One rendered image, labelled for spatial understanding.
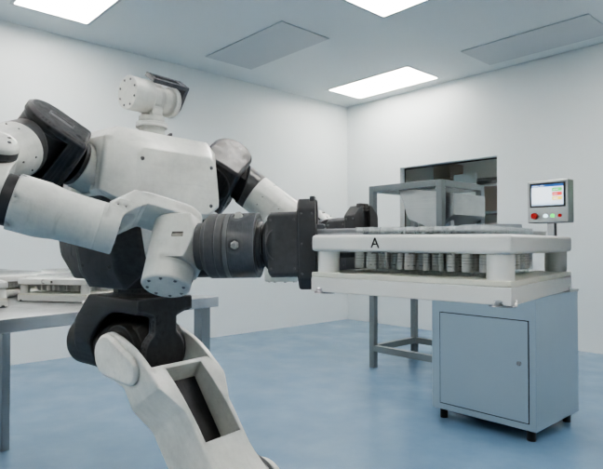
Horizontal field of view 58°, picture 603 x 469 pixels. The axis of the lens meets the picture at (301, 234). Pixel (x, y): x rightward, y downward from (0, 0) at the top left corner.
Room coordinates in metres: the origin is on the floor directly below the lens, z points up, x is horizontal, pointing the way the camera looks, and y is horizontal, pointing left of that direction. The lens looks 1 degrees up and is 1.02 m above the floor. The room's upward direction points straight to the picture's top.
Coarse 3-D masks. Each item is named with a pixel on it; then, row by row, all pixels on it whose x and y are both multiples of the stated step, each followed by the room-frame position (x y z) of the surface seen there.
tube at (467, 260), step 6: (462, 228) 0.59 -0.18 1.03; (468, 228) 0.59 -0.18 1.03; (474, 228) 0.59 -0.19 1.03; (462, 258) 0.59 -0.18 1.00; (468, 258) 0.59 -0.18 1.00; (474, 258) 0.59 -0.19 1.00; (462, 264) 0.59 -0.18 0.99; (468, 264) 0.59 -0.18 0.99; (474, 264) 0.59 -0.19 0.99; (462, 270) 0.59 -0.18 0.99; (468, 270) 0.59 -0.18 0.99; (462, 276) 0.59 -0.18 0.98; (468, 276) 0.59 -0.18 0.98
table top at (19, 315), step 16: (16, 304) 1.59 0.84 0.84; (32, 304) 1.59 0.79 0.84; (48, 304) 1.59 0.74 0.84; (64, 304) 1.59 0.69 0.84; (80, 304) 1.59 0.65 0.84; (192, 304) 1.76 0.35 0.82; (208, 304) 1.82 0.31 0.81; (0, 320) 1.28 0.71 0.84; (16, 320) 1.31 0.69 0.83; (32, 320) 1.34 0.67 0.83; (48, 320) 1.38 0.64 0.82; (64, 320) 1.41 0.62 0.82
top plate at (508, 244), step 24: (336, 240) 0.65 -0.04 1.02; (360, 240) 0.63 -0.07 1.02; (384, 240) 0.61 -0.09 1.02; (408, 240) 0.59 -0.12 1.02; (432, 240) 0.57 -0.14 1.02; (456, 240) 0.56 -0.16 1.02; (480, 240) 0.54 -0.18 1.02; (504, 240) 0.53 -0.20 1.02; (528, 240) 0.56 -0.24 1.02; (552, 240) 0.64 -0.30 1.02
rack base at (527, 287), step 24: (312, 288) 0.68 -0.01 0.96; (336, 288) 0.65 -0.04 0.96; (360, 288) 0.63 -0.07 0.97; (384, 288) 0.61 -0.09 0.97; (408, 288) 0.59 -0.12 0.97; (432, 288) 0.57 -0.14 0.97; (456, 288) 0.56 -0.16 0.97; (480, 288) 0.54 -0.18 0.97; (504, 288) 0.53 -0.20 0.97; (528, 288) 0.56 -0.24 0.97; (552, 288) 0.64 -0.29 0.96
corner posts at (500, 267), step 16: (320, 256) 0.67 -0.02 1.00; (336, 256) 0.67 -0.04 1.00; (496, 256) 0.53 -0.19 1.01; (512, 256) 0.53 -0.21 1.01; (544, 256) 0.71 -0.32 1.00; (560, 256) 0.70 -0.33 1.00; (320, 272) 0.67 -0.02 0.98; (336, 272) 0.67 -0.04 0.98; (496, 272) 0.53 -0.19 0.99; (512, 272) 0.53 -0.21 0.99
